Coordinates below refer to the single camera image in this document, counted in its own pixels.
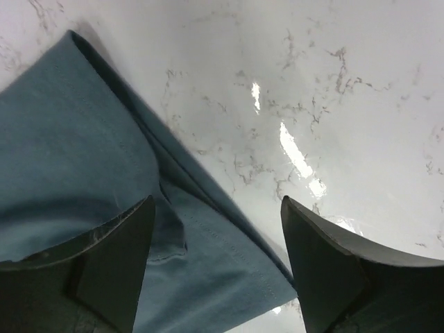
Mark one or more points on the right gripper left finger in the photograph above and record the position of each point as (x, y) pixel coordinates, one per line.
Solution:
(90, 283)

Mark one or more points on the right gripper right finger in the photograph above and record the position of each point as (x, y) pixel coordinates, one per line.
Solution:
(347, 283)

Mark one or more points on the blue-grey t-shirt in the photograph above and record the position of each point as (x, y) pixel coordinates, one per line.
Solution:
(79, 148)

